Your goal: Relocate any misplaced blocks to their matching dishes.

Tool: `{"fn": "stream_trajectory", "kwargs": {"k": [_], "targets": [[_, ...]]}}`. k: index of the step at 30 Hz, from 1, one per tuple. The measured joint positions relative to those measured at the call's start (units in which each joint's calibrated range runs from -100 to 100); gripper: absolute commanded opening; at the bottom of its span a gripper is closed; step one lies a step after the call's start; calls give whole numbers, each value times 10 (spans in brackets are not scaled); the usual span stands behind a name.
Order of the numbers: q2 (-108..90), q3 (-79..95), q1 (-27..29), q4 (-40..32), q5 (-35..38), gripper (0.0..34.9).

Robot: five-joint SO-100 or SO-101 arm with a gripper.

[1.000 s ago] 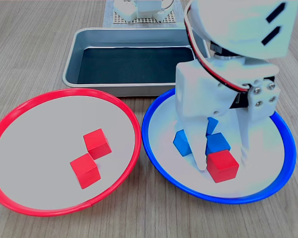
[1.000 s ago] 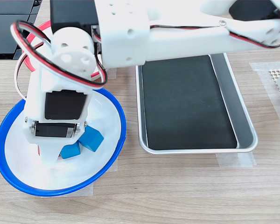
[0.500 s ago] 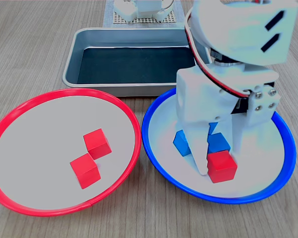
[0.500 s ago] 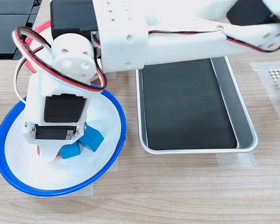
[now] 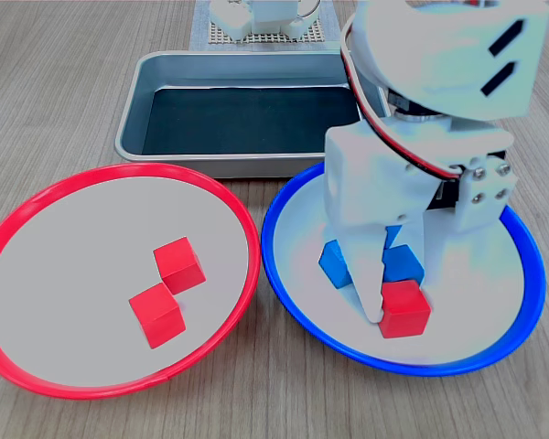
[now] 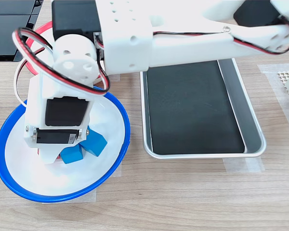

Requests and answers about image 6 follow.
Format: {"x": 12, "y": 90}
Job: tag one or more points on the blue-rimmed white plate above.
{"x": 62, "y": 183}

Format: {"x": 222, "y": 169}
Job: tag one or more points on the steel tray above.
{"x": 253, "y": 134}

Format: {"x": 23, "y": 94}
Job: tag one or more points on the small blue cube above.
{"x": 71, "y": 156}
{"x": 96, "y": 144}

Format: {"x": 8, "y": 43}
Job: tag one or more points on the red-rimmed white plate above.
{"x": 44, "y": 24}

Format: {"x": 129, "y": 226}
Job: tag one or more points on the black mat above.
{"x": 195, "y": 108}

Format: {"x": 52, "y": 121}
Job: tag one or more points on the clear tape strip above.
{"x": 118, "y": 172}
{"x": 243, "y": 166}
{"x": 86, "y": 197}
{"x": 115, "y": 77}

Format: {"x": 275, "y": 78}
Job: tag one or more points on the black glossy electronic device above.
{"x": 4, "y": 33}

